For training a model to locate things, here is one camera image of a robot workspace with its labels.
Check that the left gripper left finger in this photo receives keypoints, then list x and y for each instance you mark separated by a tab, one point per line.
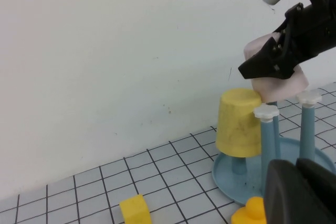
286	197

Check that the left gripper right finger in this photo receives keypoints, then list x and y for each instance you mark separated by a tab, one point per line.
325	187

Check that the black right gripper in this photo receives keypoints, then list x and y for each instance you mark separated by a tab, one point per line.
320	19

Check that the pink plastic cup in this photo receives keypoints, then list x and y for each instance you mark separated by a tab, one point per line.
278	88

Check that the blue cup stand white caps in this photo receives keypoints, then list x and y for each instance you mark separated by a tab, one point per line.
244	178

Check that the yellow plastic cup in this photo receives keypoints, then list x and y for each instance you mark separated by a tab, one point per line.
236	124

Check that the yellow rubber duck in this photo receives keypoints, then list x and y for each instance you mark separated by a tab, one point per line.
249	211

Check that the yellow foam cube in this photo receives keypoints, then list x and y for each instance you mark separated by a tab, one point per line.
135	211

